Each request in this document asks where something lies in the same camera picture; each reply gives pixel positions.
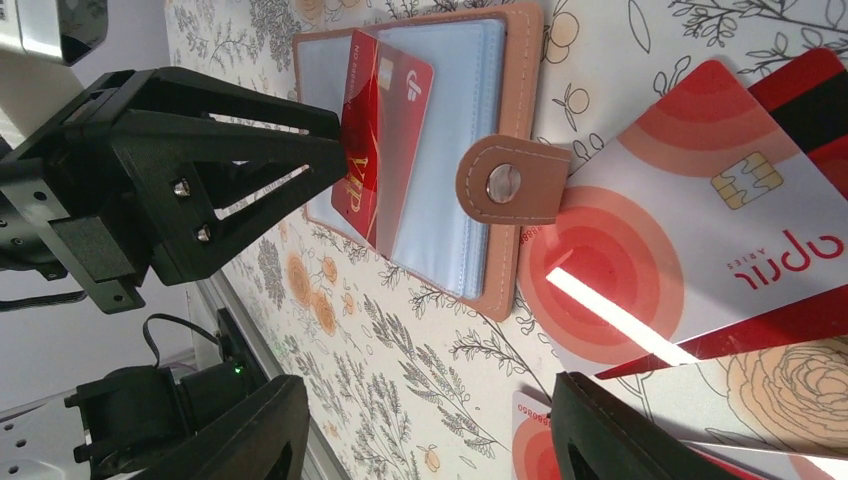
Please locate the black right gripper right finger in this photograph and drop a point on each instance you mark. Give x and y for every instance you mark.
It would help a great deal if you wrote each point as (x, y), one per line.
(598, 436)

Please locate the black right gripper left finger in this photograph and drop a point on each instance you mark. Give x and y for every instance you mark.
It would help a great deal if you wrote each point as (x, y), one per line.
(263, 437)

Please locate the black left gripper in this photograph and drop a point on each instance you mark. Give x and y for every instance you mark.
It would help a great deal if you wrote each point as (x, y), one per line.
(129, 177)

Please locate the red VIP chip card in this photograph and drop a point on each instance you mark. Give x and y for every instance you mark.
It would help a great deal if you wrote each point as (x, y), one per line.
(385, 103)

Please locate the tan leather card holder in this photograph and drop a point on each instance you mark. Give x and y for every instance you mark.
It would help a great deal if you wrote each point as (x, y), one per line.
(454, 236)

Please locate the white card red circle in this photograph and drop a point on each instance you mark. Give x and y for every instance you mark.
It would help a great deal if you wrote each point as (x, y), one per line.
(701, 215)

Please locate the floral patterned table mat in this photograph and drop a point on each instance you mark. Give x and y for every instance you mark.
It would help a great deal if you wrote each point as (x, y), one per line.
(409, 383)

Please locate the aluminium rail frame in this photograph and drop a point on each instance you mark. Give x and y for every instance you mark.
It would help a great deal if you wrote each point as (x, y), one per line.
(214, 304)

